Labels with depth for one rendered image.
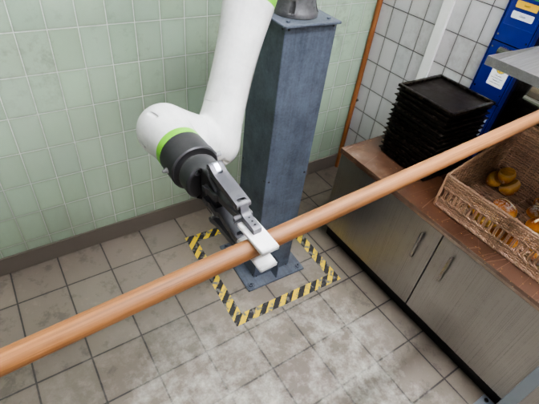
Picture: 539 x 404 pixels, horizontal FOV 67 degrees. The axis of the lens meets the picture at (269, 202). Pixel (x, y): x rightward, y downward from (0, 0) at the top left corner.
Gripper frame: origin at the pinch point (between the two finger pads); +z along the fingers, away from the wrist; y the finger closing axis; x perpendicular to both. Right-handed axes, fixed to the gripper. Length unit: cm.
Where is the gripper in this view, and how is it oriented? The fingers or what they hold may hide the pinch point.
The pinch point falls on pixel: (257, 244)
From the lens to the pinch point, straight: 61.4
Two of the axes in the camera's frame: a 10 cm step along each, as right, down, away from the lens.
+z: 5.5, 6.0, -5.8
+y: -0.7, 7.3, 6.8
